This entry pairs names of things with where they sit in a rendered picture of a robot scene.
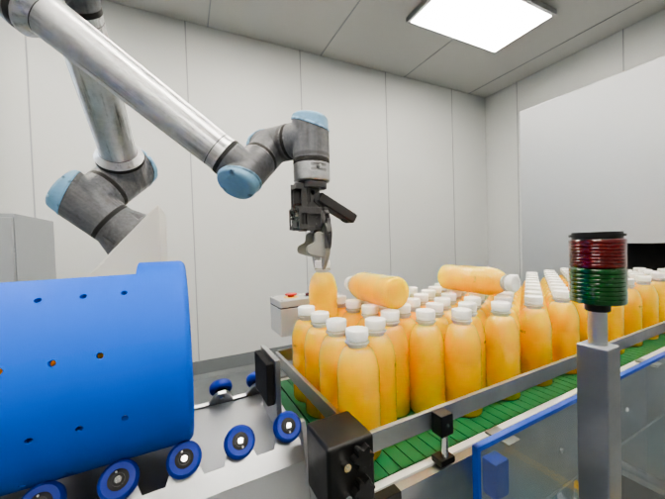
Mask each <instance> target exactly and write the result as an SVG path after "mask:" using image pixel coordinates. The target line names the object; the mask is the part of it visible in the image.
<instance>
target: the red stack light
mask: <svg viewBox="0 0 665 499"><path fill-rule="evenodd" d="M568 244H569V245H568V247H569V248H568V249H569V251H568V252H569V253H568V255H569V256H568V258H569V259H568V261H569V262H568V265H569V266H571V267H579V268H626V267H627V239H597V240H569V241H568Z"/></svg>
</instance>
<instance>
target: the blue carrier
mask: <svg viewBox="0 0 665 499"><path fill-rule="evenodd" d="M99 353H102V354H103V355H104V356H103V357H102V358H98V354H99ZM53 360H55V362H56V364H55V366H50V363H51V362H52V361H53ZM0 368H1V369H2V370H3V371H2V373H1V374H0V497H1V496H4V495H8V494H11V493H14V492H18V491H21V490H25V489H28V488H31V487H34V486H36V485H37V484H39V483H41V482H45V481H49V480H59V479H61V478H64V477H68V476H71V475H74V474H78V473H81V472H85V471H88V470H91V469H95V468H98V467H102V466H105V465H108V464H111V463H113V462H114V461H116V460H119V459H123V458H132V457H136V456H139V455H142V454H146V453H149V452H152V451H156V450H159V449H165V448H168V447H172V446H175V445H177V444H178V443H180V442H183V441H190V440H191V439H192V437H193V435H194V384H193V360H192V342H191V325H190V310H189V296H188V285H187V275H186V268H185V264H184V263H183V262H182V261H180V260H175V261H156V262H140V263H139V264H138V267H137V272H136V274H125V275H109V276H93V277H78V278H62V279H47V280H32V281H16V282H0ZM80 426H81V427H80Z"/></svg>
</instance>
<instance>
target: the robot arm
mask: <svg viewBox="0 0 665 499"><path fill-rule="evenodd" d="M103 16H104V13H103V9H102V5H101V1H100V0H0V17H1V18H2V19H3V20H5V21H6V22H7V23H8V24H9V25H11V26H12V27H13V28H15V29H16V30H17V31H18V32H20V33H21V34H23V35H25V36H27V37H30V38H40V39H42V40H43V41H44V42H46V43H47V44H48V45H50V46H51V47H52V48H54V49H55V50H57V51H58V52H59V53H60V54H62V56H63V58H64V61H65V64H66V66H67V69H68V72H69V75H70V77H71V80H72V83H73V85H74V88H75V91H76V93H77V96H78V99H79V102H80V104H81V107H82V110H83V112H84V115H85V118H86V120H87V123H88V126H89V128H90V131H91V134H92V137H93V139H94V142H95V145H96V147H97V149H95V151H94V153H93V157H94V160H95V163H96V167H95V168H93V169H91V170H90V171H88V172H87V173H85V174H83V173H82V172H81V171H78V170H75V169H74V170H70V171H68V172H66V173H65V174H64V175H63V176H62V177H61V178H59V179H58V180H57V181H56V182H55V183H54V184H53V185H52V186H51V188H50V189H49V191H48V192H47V195H46V204H47V206H48V207H50V208H51V209H52V210H53V211H54V212H55V213H56V214H57V215H58V216H60V217H62V218H63V219H65V220H66V221H68V222H69V223H71V224H72V225H74V226H75V227H77V228H78V229H80V230H81V231H83V232H84V233H86V234H87V235H89V236H90V237H92V238H93V239H95V240H96V241H97V242H99V244H100V245H101V247H102V248H103V249H104V251H105V252H106V253H107V254H109V253H110V252H111V251H112V250H113V249H114V248H115V247H116V246H117V245H118V244H119V243H120V242H121V241H122V240H123V239H124V238H125V237H126V236H127V235H128V234H129V233H130V232H131V231H132V230H133V229H134V228H135V226H136V225H137V224H138V223H139V222H140V221H141V220H142V219H143V218H144V217H145V216H146V214H144V213H141V212H138V211H135V210H132V209H131V208H129V207H128V206H126V205H127V204H128V203H129V202H131V201H132V200H133V199H134V198H135V197H137V196H138V195H139V194H140V193H142V192H143V191H144V190H145V189H147V188H148V187H150V186H151V184H152V183H153V181H155V179H156V178H157V176H158V173H157V172H158V170H157V167H156V164H155V162H154V161H153V159H152V158H151V157H150V156H147V153H146V152H145V151H144V150H142V149H140V148H139V147H137V146H136V145H135V141H134V137H133V133H132V129H131V125H130V121H129V117H128V113H127V109H126V105H125V103H126V104H127V105H129V106H130V107H131V108H132V109H134V110H135V111H136V112H138V113H139V114H140V115H142V116H143V117H144V118H146V119H147V120H148V121H150V122H151V123H152V124H153V125H155V126H156V127H157V128H159V129H160V130H161V131H163V132H164V133H165V134H167V135H168V136H169V137H170V138H172V139H173V140H174V141H176V142H177V143H178V144H180V145H181V146H182V147H184V148H185V149H186V150H188V151H189V152H190V153H192V154H193V155H194V156H196V157H197V158H198V159H200V160H201V161H202V162H204V163H205V164H206V165H207V166H209V167H210V168H211V170H212V171H214V172H215V173H216V174H217V180H218V183H219V185H220V186H221V187H222V188H223V190H224V191H225V192H226V193H228V194H229V195H231V196H233V197H235V198H237V199H248V198H250V197H252V196H253V195H254V194H255V193H256V192H258V191H259V190H260V189H261V187H262V185H263V184H264V183H265V181H266V180H267V179H268V178H269V177H270V175H271V174H272V173H273V172H274V171H275V170H276V169H277V168H278V166H279V165H280V164H281V163H282V162H284V161H289V160H293V171H294V182H295V183H294V184H291V209H290V210H289V228H290V231H298V232H307V231H310V232H309V233H308V234H307V235H306V240H305V242H304V243H303V244H301V245H299V246H298V247H297V252H298V253H299V254H303V255H307V256H311V257H312V259H313V264H314V268H315V260H321V258H322V269H323V270H324V269H326V267H327V265H328V262H329V258H330V254H331V247H332V238H333V229H332V224H331V215H330V214H332V215H333V216H335V217H336V218H338V219H340V220H341V221H342V222H344V223H346V224H347V223H354V222H355V219H356V217H357V215H356V214H355V213H353V212H352V211H350V210H349V209H347V208H345V207H344V206H342V205H341V204H339V203H338V202H336V201H335V200H333V199H332V198H331V197H329V196H328V195H326V194H325V193H323V192H322V193H320V191H321V190H326V189H327V183H329V182H330V181H331V177H330V144H329V132H330V130H329V122H328V119H327V117H326V116H325V115H323V114H322V113H319V112H316V111H311V110H301V111H297V112H295V113H293V114H292V117H291V120H292V122H291V123H287V124H283V125H279V126H275V127H271V128H268V129H261V130H257V131H255V132H254V133H252V134H251V135H250V136H249V137H248V138H247V141H246V146H245V147H243V146H242V145H241V144H240V143H239V142H237V141H236V140H234V139H232V138H231V137H229V136H228V135H227V134H226V133H225V132H223V131H222V130H221V129H220V128H218V127H217V126H216V125H215V124H213V123H212V122H211V121H210V120H208V119H207V118H206V117H205V116H204V115H202V114H201V113H200V112H199V111H197V110H196V109H195V108H194V107H192V106H191V105H190V104H189V103H187V102H186V101H185V100H184V99H182V98H181V97H180V96H179V95H178V94H176V93H175V92H174V91H173V90H171V89H170V88H169V87H168V86H166V85H165V84H164V83H163V82H161V81H160V80H159V79H158V78H157V77H155V76H154V75H153V74H152V73H150V72H149V71H148V70H147V69H145V68H144V67H143V66H142V65H140V64H139V63H138V62H137V61H135V60H134V59H133V58H132V57H131V56H129V55H128V54H127V53H126V52H124V51H123V50H122V49H120V48H119V47H118V46H117V45H115V44H114V43H113V42H112V41H111V40H109V38H108V34H107V30H106V26H105V22H104V18H103ZM291 217H292V218H291ZM291 220H292V226H291Z"/></svg>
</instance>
